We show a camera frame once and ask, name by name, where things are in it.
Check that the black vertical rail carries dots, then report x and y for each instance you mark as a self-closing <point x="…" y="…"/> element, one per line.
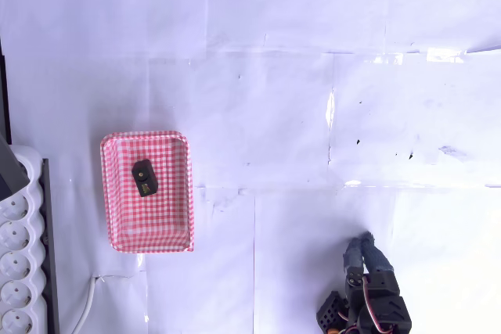
<point x="50" y="248"/>

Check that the dark grey plug adapter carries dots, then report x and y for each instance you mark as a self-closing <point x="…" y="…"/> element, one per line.
<point x="9" y="171"/>

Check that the black servo motor block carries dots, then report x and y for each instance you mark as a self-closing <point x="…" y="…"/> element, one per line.
<point x="144" y="177"/>

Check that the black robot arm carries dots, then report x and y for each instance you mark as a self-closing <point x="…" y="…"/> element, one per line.
<point x="387" y="314"/>

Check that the white power strip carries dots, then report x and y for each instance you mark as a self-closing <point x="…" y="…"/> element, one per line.
<point x="17" y="256"/>

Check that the red checkered tray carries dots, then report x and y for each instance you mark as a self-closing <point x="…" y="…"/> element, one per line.
<point x="172" y="212"/>

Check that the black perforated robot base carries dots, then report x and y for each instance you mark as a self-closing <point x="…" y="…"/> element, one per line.
<point x="330" y="308"/>

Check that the black thin edge bar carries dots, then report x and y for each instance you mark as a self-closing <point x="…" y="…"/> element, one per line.
<point x="4" y="95"/>

